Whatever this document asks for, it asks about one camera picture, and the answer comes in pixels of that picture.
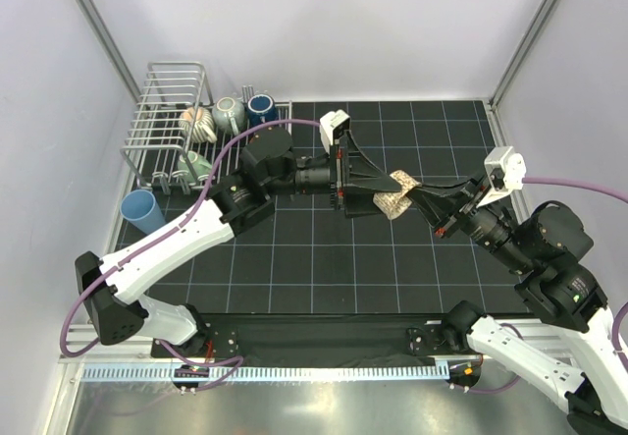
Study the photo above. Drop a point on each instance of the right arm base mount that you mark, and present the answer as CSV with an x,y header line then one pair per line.
x,y
426,339

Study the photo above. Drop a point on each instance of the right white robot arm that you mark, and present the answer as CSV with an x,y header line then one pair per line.
x,y
545,251

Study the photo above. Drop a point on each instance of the small tan ceramic cup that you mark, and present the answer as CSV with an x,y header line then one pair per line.
x,y
394,204

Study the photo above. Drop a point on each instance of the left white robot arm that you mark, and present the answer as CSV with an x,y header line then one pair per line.
x,y
114,287

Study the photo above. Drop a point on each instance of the mint green plastic cup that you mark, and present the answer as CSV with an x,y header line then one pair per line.
x,y
193,167

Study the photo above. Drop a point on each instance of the metal wire dish rack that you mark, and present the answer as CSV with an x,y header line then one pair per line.
x,y
155,141

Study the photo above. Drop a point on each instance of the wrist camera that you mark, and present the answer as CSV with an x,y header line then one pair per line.
x,y
332,124
505,169

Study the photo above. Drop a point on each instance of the beige ribbed ceramic mug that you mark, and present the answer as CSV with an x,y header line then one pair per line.
x,y
198,124

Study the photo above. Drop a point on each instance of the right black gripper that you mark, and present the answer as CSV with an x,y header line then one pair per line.
x,y
434,204

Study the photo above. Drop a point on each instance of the grey speckled round mug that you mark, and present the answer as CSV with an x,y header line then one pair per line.
x,y
229,116

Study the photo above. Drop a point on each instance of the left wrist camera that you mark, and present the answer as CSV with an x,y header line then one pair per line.
x,y
332,124

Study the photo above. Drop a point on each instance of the dark blue mug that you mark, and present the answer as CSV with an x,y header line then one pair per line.
x,y
261,108

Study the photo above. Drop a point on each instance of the slotted cable duct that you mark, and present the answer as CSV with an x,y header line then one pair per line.
x,y
174,372

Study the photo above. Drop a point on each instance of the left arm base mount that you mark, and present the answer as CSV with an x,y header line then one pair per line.
x,y
220,343

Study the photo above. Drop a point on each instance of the light blue plastic cup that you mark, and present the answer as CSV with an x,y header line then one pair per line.
x,y
140,208

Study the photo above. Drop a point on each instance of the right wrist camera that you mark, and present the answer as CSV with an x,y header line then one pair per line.
x,y
505,169

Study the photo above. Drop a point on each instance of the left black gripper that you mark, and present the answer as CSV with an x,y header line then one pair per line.
x,y
354,170

